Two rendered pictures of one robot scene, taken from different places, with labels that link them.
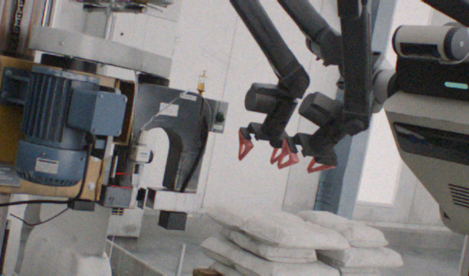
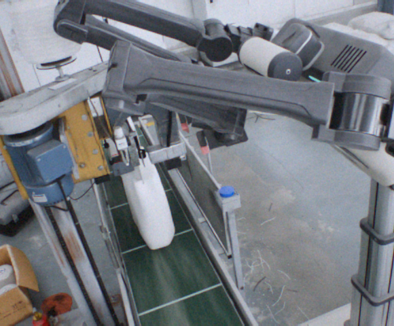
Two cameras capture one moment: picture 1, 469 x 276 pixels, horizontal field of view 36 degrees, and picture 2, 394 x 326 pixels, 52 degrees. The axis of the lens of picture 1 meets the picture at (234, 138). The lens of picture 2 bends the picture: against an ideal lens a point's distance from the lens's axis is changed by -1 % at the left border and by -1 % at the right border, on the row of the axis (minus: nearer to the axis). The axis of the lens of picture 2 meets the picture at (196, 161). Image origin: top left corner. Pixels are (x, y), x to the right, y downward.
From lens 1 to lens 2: 1.02 m
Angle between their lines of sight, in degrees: 36
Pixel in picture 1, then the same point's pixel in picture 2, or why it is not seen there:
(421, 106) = not seen: hidden behind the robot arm
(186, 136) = (156, 112)
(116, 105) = (58, 155)
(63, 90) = (22, 154)
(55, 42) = not seen: outside the picture
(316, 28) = (193, 38)
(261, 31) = not seen: hidden behind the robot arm
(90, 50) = (22, 125)
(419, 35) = (252, 61)
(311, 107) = (195, 122)
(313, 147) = (217, 139)
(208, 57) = not seen: outside the picture
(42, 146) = (31, 187)
